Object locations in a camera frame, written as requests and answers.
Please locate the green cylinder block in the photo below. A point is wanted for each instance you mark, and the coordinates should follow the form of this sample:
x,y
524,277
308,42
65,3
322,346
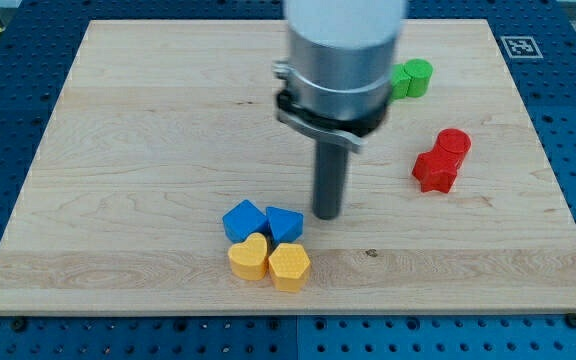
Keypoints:
x,y
420,72

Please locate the red star block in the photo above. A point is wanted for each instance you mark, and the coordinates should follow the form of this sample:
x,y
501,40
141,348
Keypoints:
x,y
436,171

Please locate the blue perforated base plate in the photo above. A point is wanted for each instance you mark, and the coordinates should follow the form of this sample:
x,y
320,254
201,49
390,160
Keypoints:
x,y
37,48

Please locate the blue triangle block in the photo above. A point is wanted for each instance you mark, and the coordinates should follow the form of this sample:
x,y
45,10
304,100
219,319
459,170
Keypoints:
x,y
286,226

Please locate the white fiducial marker tag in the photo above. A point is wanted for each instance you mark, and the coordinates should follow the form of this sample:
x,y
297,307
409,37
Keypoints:
x,y
521,47

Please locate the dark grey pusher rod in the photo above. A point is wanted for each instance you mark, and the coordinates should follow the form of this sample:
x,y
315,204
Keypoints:
x,y
331,164

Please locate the red cylinder block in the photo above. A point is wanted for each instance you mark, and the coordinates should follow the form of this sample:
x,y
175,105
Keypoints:
x,y
453,145

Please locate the green block behind arm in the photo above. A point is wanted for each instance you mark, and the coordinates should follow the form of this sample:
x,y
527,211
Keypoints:
x,y
400,82

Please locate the silver robot arm cylinder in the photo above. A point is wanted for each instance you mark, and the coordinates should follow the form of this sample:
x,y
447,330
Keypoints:
x,y
337,74

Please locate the blue cube block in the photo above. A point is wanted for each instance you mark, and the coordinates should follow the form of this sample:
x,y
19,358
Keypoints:
x,y
243,220

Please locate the light wooden board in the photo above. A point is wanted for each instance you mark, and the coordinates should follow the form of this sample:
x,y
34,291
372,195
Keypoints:
x,y
164,126

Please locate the yellow hexagon block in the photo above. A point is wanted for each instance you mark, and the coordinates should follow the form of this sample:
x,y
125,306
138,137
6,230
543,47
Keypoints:
x,y
289,267

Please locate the yellow heart block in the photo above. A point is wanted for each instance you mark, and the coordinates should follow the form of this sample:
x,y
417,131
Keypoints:
x,y
249,259

